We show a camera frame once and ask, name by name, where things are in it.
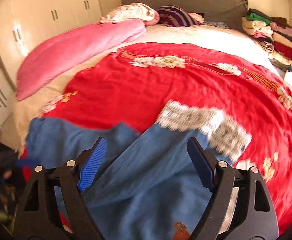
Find blue denim pants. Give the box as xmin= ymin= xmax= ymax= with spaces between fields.
xmin=25 ymin=100 xmax=253 ymax=240

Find red floral bedspread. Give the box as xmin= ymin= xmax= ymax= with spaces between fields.
xmin=36 ymin=43 xmax=292 ymax=239

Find cream bed sheet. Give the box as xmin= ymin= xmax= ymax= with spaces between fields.
xmin=13 ymin=24 xmax=283 ymax=144

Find pink quilt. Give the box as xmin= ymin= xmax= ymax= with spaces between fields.
xmin=16 ymin=19 xmax=146 ymax=101

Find stack of folded clothes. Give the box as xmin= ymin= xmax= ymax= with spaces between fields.
xmin=242 ymin=9 xmax=292 ymax=82

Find cream wardrobe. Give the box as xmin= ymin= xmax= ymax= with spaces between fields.
xmin=0 ymin=0 xmax=102 ymax=88

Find grey headboard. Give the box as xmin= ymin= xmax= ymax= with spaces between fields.
xmin=121 ymin=0 xmax=249 ymax=32

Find purple striped pillow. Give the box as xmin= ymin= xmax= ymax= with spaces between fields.
xmin=157 ymin=5 xmax=203 ymax=27

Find floral pillow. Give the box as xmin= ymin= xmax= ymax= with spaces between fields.
xmin=99 ymin=3 xmax=160 ymax=26

